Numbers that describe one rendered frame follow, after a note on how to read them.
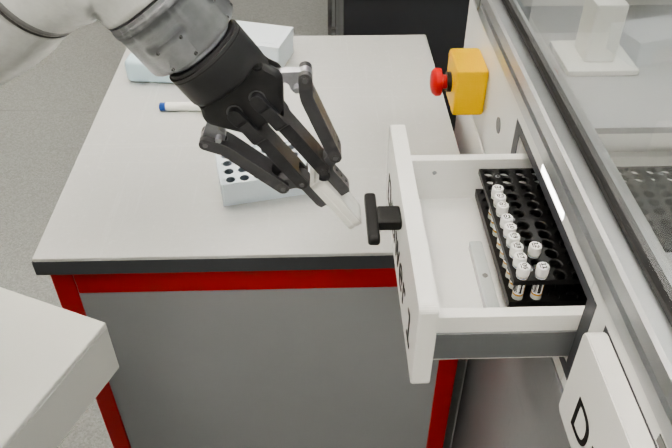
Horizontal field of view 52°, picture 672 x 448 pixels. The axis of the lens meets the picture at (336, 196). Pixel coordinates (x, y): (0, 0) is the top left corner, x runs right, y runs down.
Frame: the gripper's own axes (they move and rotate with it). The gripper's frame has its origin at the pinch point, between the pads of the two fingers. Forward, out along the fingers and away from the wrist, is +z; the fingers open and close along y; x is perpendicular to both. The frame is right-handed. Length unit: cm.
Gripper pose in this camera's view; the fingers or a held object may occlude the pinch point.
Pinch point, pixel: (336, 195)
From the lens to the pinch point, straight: 69.3
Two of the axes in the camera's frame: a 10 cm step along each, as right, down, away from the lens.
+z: 5.7, 6.3, 5.3
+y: 8.2, -4.6, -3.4
